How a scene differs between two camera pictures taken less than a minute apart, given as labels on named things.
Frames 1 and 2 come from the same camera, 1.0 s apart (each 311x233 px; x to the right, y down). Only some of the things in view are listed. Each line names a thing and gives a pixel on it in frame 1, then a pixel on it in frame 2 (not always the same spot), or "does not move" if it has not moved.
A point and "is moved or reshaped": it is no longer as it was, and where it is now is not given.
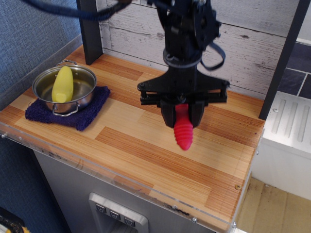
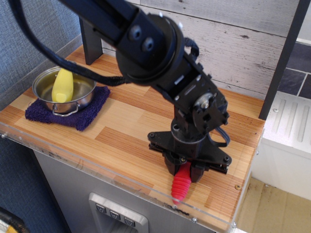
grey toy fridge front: [93, 203] does not move
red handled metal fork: [183, 129] is moved or reshaped
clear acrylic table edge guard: [88, 164] does not move
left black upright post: [93, 46] does not move
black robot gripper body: [182, 83] to [181, 145]
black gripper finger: [168, 111] to [173, 160]
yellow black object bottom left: [12, 223] does not move
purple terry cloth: [36, 110] does not move
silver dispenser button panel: [109, 216] does not move
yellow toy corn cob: [63, 85] does not move
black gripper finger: [196, 110] to [197, 170]
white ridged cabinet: [283, 159] does not move
